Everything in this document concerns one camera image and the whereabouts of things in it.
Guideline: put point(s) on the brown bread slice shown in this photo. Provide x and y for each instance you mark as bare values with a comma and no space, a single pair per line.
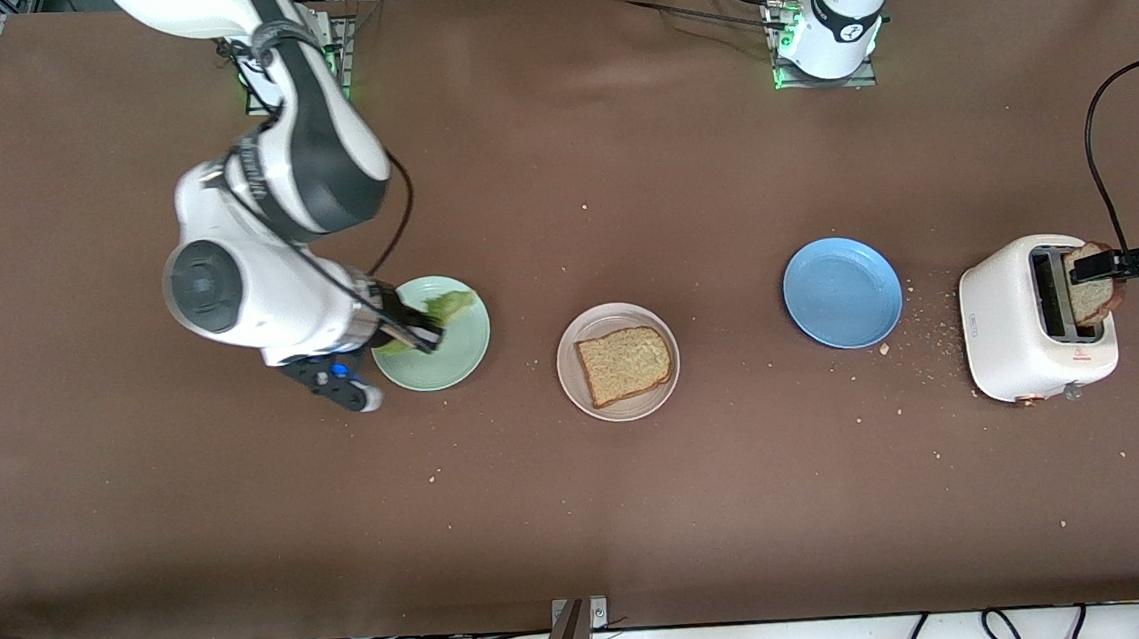
1095,303
625,366

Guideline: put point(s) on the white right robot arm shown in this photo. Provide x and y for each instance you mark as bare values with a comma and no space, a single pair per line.
317,147

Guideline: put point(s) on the white two-slot toaster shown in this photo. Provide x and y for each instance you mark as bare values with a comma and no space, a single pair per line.
1001,329

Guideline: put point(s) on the green lettuce leaf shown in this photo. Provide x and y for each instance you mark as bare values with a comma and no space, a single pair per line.
448,306

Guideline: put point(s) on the blue plate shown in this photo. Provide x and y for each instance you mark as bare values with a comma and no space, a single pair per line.
843,292

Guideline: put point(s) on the beige plate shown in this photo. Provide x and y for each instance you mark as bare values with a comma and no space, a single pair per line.
619,316

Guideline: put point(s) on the mint green plate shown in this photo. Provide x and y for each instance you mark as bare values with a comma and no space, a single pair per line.
452,363

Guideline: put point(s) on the metal table edge bracket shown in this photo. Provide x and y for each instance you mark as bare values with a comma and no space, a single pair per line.
598,613

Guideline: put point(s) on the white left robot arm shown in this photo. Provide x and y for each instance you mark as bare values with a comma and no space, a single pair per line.
845,30

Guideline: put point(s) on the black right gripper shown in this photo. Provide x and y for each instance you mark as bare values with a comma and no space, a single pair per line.
390,307

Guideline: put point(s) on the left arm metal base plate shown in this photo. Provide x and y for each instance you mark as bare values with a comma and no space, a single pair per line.
864,80

